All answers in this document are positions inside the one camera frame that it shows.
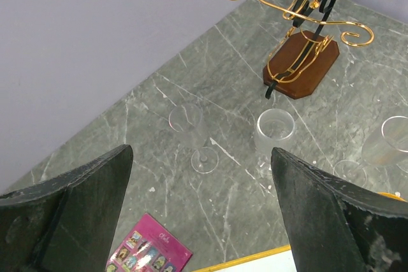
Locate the orange plastic wine glass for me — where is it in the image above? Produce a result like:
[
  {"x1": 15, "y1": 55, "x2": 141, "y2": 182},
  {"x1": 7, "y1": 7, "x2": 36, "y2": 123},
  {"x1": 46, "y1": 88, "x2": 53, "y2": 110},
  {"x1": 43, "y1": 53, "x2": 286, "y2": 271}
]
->
[{"x1": 379, "y1": 192, "x2": 406, "y2": 202}]

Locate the white board with yellow frame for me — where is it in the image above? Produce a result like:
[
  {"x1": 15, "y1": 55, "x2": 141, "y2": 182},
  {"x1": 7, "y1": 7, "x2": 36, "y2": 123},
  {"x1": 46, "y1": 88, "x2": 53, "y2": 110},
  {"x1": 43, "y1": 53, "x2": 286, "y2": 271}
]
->
[{"x1": 197, "y1": 245, "x2": 296, "y2": 272}]

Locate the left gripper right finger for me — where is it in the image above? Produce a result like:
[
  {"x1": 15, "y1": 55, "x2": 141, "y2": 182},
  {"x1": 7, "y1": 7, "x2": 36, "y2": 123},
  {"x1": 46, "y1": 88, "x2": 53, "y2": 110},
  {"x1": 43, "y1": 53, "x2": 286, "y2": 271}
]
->
[{"x1": 271, "y1": 148, "x2": 407, "y2": 271}]

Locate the clear champagne flute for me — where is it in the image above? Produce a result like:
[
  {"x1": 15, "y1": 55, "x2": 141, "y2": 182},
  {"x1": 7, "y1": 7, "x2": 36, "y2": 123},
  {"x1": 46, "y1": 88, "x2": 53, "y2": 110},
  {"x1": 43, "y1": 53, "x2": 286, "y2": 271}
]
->
[{"x1": 334, "y1": 115, "x2": 407, "y2": 188}]

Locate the clear wine glass far left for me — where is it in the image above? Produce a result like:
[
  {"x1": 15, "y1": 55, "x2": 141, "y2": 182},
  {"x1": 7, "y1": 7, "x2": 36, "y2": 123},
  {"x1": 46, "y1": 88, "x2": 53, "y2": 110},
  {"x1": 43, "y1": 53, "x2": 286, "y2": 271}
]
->
[{"x1": 168, "y1": 103, "x2": 219, "y2": 174}]

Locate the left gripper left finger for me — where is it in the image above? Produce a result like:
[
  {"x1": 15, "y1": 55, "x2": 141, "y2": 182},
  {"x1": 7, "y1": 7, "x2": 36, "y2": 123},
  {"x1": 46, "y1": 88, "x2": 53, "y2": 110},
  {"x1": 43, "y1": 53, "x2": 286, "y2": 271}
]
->
[{"x1": 1, "y1": 145, "x2": 133, "y2": 271}]

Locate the clear tumbler glass centre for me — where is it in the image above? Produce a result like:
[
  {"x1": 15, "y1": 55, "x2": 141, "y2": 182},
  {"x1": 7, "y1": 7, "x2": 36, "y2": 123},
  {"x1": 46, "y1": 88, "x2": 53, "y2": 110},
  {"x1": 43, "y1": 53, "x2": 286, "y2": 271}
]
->
[{"x1": 253, "y1": 108, "x2": 296, "y2": 177}]

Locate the pink sticker booklet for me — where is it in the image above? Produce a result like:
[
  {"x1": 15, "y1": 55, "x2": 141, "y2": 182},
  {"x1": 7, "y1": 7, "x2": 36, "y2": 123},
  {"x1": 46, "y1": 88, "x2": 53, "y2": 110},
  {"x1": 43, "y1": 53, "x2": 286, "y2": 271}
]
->
[{"x1": 105, "y1": 213, "x2": 193, "y2": 272}]

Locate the gold wire wine glass rack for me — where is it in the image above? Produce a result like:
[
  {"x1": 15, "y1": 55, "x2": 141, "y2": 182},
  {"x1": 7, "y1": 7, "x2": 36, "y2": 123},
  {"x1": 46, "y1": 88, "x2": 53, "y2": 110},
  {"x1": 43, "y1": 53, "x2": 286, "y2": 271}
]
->
[{"x1": 222, "y1": 0, "x2": 408, "y2": 100}]

